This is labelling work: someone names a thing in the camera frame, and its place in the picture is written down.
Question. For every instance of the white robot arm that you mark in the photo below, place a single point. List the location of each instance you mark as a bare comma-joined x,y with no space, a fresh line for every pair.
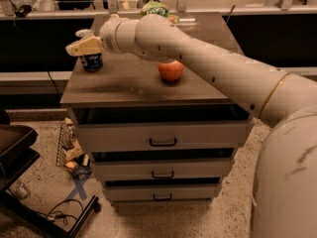
284,202

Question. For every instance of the blue pepsi can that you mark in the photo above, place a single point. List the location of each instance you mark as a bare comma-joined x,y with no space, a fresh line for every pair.
91,63

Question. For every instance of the bottom grey drawer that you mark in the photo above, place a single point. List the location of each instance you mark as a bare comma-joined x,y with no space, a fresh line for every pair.
161,193

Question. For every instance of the top grey drawer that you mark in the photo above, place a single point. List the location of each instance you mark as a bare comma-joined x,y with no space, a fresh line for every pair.
162,136

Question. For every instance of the grey drawer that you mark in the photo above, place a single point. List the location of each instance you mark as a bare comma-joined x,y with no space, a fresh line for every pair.
162,136
161,193
167,169

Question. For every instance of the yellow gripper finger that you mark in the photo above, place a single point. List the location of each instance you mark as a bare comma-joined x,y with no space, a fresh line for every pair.
86,46
83,33

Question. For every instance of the black cart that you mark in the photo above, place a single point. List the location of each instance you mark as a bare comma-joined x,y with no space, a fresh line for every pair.
16,156

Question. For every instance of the red apple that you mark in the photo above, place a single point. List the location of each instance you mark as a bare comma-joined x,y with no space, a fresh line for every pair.
171,71

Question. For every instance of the middle grey drawer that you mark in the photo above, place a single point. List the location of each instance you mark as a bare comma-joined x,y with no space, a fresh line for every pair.
167,169

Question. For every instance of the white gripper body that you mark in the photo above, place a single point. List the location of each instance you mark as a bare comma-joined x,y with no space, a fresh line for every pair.
108,38

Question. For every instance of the grey drawer cabinet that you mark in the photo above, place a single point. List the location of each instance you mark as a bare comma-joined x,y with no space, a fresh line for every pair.
129,90

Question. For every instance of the green chip bag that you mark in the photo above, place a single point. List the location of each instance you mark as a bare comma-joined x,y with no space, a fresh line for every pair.
155,7

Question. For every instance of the wire basket with snacks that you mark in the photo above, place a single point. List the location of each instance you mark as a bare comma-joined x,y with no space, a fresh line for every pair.
70,156

